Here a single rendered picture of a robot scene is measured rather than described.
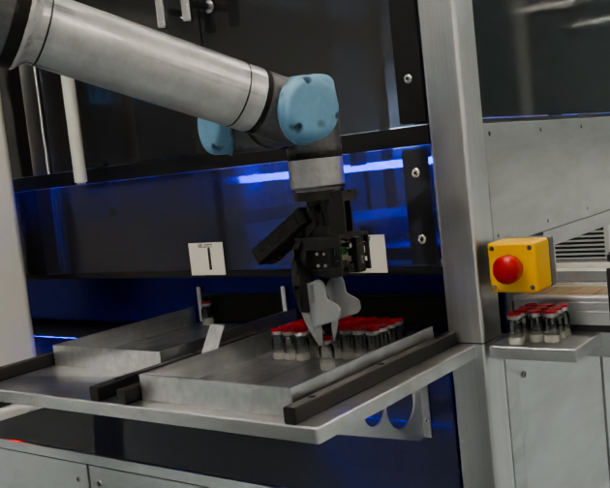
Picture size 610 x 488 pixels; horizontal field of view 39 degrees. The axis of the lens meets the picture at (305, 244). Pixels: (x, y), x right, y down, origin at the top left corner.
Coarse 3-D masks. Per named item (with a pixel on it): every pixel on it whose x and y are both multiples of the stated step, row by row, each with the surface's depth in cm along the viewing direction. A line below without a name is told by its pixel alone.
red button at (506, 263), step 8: (504, 256) 118; (512, 256) 119; (496, 264) 119; (504, 264) 118; (512, 264) 117; (520, 264) 118; (496, 272) 119; (504, 272) 118; (512, 272) 117; (520, 272) 118; (504, 280) 118; (512, 280) 118
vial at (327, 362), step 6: (324, 342) 118; (330, 342) 119; (324, 348) 119; (330, 348) 119; (324, 354) 119; (330, 354) 119; (324, 360) 119; (330, 360) 119; (324, 366) 119; (330, 366) 119
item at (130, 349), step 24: (192, 312) 170; (288, 312) 154; (96, 336) 151; (120, 336) 155; (144, 336) 160; (168, 336) 159; (192, 336) 156; (72, 360) 142; (96, 360) 138; (120, 360) 134; (144, 360) 131
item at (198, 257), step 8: (192, 248) 158; (200, 248) 156; (216, 248) 154; (192, 256) 158; (200, 256) 157; (216, 256) 154; (192, 264) 158; (200, 264) 157; (208, 264) 156; (216, 264) 155; (224, 264) 154; (192, 272) 159; (200, 272) 157; (208, 272) 156; (216, 272) 155; (224, 272) 154
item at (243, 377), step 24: (264, 336) 135; (408, 336) 120; (432, 336) 125; (192, 360) 122; (216, 360) 126; (240, 360) 130; (264, 360) 130; (288, 360) 128; (312, 360) 126; (336, 360) 125; (360, 360) 110; (144, 384) 114; (168, 384) 111; (192, 384) 109; (216, 384) 106; (240, 384) 104; (264, 384) 102; (288, 384) 114; (312, 384) 102; (216, 408) 107; (240, 408) 104; (264, 408) 102
